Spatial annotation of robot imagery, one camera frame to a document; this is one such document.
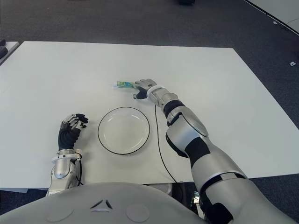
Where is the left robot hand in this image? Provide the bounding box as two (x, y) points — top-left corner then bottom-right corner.
(57, 113), (90, 151)

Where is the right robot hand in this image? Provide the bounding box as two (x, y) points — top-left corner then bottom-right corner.
(132, 78), (157, 101)

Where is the green white toothpaste tube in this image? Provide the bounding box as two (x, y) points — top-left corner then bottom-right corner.
(112, 80), (136, 89)

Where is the white plate with black rim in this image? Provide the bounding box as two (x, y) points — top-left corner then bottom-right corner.
(97, 106), (151, 155)

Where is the grey robot torso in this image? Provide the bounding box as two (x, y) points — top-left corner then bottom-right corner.
(0, 182), (204, 224)

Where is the white side table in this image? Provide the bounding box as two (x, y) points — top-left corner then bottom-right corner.
(0, 41), (20, 66)

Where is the white background table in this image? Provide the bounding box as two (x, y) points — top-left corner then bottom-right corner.
(243, 0), (299, 37)

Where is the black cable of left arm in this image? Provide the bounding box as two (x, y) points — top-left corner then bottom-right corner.
(75, 157), (85, 187)

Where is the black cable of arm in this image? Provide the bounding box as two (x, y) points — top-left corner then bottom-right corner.
(75, 157), (85, 187)
(154, 104), (178, 184)

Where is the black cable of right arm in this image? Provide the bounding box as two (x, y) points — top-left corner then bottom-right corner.
(154, 104), (178, 184)

